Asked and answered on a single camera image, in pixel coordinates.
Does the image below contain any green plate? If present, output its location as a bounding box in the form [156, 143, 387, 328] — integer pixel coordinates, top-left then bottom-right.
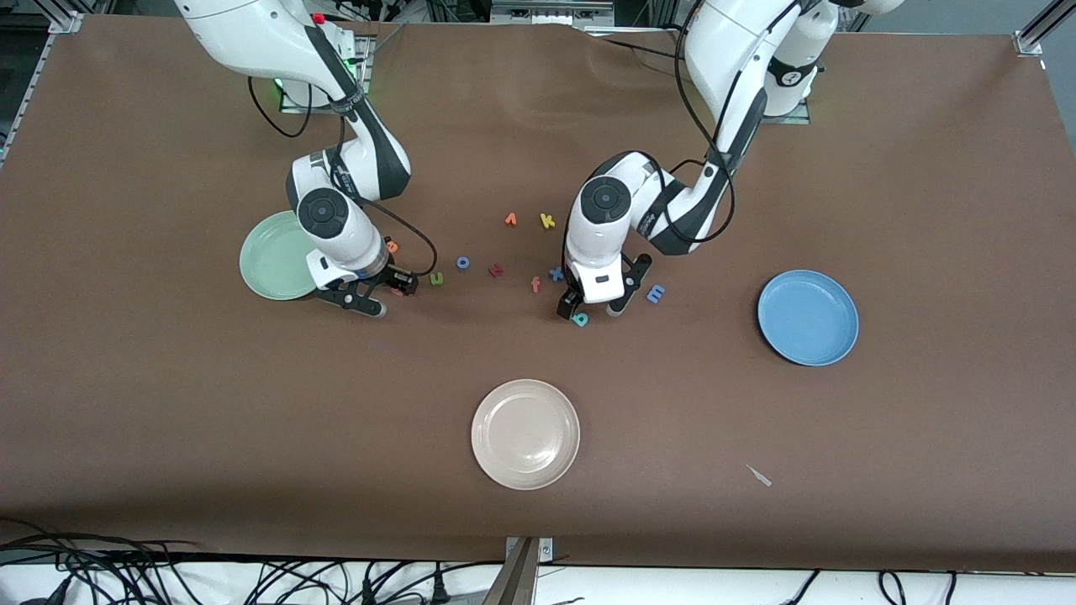
[240, 210, 325, 302]

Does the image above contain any beige plate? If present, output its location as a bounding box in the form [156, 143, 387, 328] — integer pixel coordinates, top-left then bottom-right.
[471, 379, 581, 491]

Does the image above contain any brown paper table cover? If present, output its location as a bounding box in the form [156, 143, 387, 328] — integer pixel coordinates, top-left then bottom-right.
[0, 13, 1076, 574]

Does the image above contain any blue plate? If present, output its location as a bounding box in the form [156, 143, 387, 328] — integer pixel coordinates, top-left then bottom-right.
[757, 269, 860, 367]

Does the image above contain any metal rack unit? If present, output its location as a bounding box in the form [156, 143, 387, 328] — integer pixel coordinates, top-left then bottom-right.
[490, 0, 616, 26]

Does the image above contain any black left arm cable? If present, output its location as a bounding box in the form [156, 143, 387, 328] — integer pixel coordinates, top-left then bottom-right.
[578, 0, 739, 249]

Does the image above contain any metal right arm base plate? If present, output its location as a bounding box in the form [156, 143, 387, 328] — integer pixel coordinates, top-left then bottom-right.
[279, 34, 372, 116]

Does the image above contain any black cable across table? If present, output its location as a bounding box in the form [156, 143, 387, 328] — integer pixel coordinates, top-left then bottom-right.
[588, 32, 694, 61]

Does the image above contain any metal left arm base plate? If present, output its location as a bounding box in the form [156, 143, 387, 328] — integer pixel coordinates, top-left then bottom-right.
[761, 97, 812, 127]

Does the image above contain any metal camera pole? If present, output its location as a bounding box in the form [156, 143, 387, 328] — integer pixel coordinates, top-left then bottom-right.
[481, 538, 541, 605]

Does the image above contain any aluminium frame profile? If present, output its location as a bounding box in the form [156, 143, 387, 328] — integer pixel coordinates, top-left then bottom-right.
[0, 0, 87, 160]

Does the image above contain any black tangled floor cable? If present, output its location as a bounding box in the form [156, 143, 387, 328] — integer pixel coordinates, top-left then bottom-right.
[0, 517, 203, 605]

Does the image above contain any aluminium corner bracket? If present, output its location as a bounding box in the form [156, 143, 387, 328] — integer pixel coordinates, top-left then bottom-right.
[1013, 0, 1076, 58]

